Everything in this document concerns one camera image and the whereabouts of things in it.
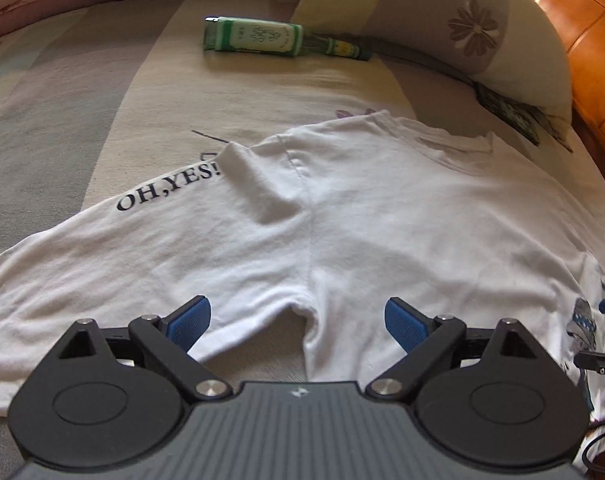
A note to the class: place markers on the white long-sleeved printed shirt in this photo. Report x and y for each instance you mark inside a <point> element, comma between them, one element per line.
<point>382,210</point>

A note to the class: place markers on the green glass bottle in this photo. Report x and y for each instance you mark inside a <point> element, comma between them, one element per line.
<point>252,37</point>

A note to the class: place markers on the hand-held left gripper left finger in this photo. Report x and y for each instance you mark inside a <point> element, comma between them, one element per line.
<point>190,322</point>

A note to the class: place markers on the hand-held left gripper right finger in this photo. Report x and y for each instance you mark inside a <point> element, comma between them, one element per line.
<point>407,325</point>

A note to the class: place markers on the floral patchwork pillow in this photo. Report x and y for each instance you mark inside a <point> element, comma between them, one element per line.
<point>482,35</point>

